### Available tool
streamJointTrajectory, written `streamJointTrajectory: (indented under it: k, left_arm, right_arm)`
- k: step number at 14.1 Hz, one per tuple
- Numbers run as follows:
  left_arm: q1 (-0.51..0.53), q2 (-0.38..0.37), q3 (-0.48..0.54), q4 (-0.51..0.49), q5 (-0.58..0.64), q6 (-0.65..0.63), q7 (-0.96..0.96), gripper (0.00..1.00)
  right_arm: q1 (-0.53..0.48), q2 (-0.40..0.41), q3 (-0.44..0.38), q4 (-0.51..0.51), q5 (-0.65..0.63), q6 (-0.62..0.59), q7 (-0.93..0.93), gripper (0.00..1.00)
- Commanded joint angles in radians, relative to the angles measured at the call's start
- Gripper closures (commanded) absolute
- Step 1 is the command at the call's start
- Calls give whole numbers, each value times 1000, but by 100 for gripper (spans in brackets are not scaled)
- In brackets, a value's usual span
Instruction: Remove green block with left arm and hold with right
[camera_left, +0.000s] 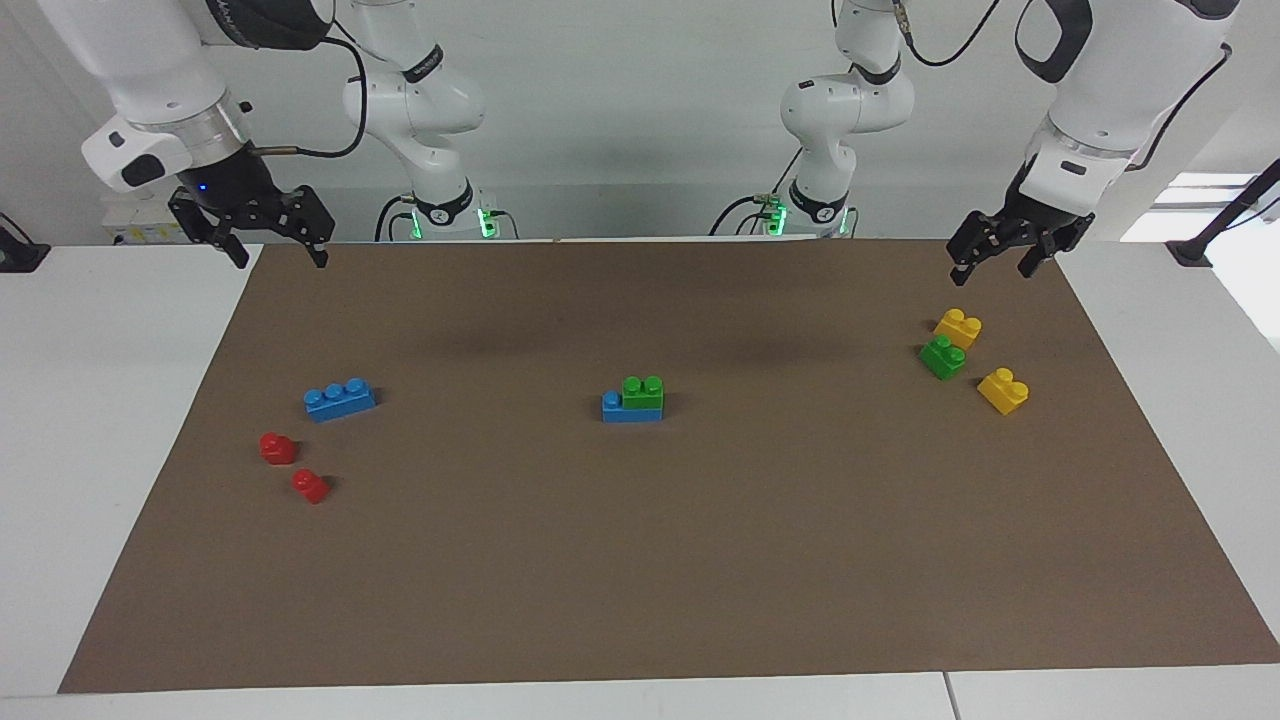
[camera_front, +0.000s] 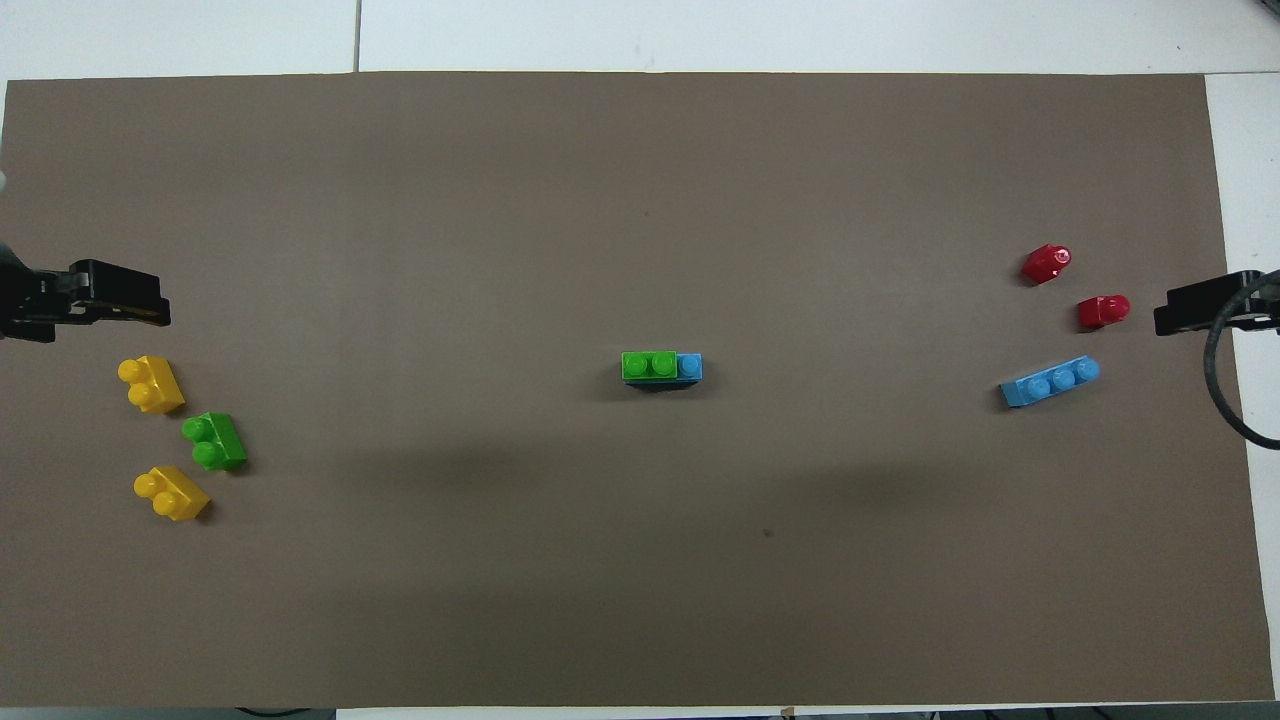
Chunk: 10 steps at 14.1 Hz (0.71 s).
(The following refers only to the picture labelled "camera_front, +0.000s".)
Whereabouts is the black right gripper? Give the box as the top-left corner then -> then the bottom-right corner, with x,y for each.
1155,271 -> 1280,337

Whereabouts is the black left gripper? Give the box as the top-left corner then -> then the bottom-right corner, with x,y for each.
0,240 -> 172,343

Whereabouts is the blue three-stud toy block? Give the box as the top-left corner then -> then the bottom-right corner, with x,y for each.
624,352 -> 704,392
999,357 -> 1102,409

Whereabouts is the green two-stud toy block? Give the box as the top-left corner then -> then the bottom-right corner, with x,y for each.
181,411 -> 249,473
621,350 -> 680,384

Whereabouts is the yellow two-stud toy block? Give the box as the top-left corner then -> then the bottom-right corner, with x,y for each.
133,465 -> 212,523
117,355 -> 187,416

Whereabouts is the red single-stud toy block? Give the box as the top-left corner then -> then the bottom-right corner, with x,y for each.
1020,243 -> 1073,287
1077,294 -> 1132,332

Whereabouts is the brown table mat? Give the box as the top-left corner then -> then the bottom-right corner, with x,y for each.
0,72 -> 1276,709

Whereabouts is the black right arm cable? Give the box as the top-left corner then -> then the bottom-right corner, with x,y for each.
1203,268 -> 1280,448

